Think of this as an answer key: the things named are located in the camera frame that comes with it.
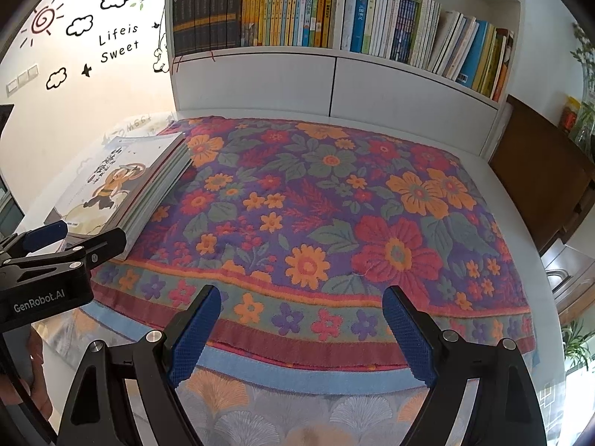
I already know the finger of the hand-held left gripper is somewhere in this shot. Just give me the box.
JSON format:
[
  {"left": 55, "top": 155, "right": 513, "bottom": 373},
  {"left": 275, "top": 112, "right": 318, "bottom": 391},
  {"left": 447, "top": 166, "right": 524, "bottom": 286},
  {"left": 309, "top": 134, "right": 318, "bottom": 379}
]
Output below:
[
  {"left": 0, "top": 222, "right": 67, "bottom": 261},
  {"left": 0, "top": 227, "right": 127, "bottom": 285}
]

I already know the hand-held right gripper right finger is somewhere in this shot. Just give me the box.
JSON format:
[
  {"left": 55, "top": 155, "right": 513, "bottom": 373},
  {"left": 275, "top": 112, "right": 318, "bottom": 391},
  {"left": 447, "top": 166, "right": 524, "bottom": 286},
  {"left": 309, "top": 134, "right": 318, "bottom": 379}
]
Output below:
[{"left": 382, "top": 285, "right": 549, "bottom": 446}]

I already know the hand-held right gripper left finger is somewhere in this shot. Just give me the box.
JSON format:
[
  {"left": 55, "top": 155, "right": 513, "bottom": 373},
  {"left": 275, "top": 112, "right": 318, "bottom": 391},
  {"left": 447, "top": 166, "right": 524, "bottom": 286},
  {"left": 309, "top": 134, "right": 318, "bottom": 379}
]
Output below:
[{"left": 56, "top": 284, "right": 223, "bottom": 446}]

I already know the stack of books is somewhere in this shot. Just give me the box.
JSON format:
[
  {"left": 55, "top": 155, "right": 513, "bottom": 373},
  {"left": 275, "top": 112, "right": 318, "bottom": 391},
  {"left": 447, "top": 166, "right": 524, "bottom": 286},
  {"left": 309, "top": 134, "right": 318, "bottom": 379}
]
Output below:
[{"left": 44, "top": 132, "right": 193, "bottom": 261}]

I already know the person's left hand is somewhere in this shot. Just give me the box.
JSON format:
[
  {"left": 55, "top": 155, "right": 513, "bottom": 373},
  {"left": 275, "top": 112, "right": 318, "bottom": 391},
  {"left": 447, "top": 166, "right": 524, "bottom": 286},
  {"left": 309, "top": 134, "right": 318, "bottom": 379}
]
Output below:
[{"left": 25, "top": 327, "right": 55, "bottom": 426}]

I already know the ginkgo patterned tablecloth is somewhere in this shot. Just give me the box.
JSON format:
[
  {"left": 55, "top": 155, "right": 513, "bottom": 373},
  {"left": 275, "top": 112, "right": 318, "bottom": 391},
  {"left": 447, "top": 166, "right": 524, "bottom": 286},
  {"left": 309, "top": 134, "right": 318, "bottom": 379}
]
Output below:
[{"left": 44, "top": 304, "right": 551, "bottom": 446}]

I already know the floral blanket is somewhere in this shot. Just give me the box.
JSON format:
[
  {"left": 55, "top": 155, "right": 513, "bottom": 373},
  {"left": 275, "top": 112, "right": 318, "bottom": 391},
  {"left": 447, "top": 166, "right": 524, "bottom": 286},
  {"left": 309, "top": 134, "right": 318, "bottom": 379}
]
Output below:
[{"left": 88, "top": 116, "right": 535, "bottom": 372}]

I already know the potted green plant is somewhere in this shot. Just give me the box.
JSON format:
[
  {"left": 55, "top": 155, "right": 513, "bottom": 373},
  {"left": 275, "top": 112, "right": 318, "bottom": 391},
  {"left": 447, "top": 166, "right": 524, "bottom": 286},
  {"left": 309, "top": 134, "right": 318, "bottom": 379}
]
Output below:
[{"left": 560, "top": 318, "right": 595, "bottom": 375}]

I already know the brown wooden cabinet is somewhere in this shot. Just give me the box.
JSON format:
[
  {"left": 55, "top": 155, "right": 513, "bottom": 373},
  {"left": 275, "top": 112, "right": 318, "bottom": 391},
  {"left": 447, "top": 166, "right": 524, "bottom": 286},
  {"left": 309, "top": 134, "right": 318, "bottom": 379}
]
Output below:
[{"left": 488, "top": 94, "right": 595, "bottom": 256}]

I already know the white bookshelf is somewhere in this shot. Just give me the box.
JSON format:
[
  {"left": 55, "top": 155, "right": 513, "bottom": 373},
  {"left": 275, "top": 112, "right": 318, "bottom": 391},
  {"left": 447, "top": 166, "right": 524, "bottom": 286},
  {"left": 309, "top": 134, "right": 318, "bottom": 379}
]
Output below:
[{"left": 165, "top": 0, "right": 524, "bottom": 159}]

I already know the row of black shelved volumes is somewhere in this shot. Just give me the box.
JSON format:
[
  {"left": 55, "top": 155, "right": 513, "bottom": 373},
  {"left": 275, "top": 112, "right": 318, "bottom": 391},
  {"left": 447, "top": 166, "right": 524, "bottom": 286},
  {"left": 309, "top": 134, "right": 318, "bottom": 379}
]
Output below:
[{"left": 172, "top": 0, "right": 247, "bottom": 57}]

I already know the yellow lidded jar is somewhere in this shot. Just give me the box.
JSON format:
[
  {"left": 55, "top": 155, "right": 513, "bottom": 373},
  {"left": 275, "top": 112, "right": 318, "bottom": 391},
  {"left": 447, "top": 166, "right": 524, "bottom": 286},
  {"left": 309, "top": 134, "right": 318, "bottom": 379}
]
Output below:
[{"left": 560, "top": 95, "right": 582, "bottom": 132}]

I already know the glass vase with green plant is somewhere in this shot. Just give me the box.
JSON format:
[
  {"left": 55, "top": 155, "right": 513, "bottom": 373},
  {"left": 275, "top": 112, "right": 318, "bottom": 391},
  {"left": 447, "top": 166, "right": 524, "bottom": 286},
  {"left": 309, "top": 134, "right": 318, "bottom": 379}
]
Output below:
[{"left": 569, "top": 23, "right": 595, "bottom": 154}]

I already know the row of colourful shelved paperbacks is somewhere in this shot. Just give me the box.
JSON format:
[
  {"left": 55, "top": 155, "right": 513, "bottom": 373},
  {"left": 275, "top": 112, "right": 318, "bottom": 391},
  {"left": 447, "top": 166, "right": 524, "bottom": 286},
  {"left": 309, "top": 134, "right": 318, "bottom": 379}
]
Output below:
[{"left": 241, "top": 0, "right": 515, "bottom": 103}]

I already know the white wall switch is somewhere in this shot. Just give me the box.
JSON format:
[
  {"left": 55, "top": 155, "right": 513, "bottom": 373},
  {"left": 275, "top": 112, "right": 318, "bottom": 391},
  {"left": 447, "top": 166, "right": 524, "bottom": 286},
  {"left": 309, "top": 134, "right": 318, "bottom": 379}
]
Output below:
[{"left": 6, "top": 66, "right": 40, "bottom": 97}]

